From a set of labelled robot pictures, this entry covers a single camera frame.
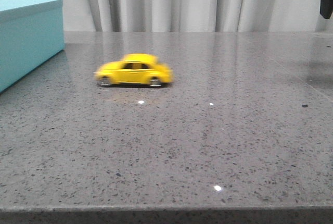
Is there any grey pleated curtain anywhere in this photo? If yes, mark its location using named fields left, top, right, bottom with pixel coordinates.
left=63, top=0, right=332, bottom=32

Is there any light blue storage box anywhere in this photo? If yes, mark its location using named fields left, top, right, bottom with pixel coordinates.
left=1, top=0, right=65, bottom=91

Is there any yellow toy beetle car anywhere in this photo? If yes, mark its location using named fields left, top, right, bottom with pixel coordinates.
left=94, top=53, right=174, bottom=87

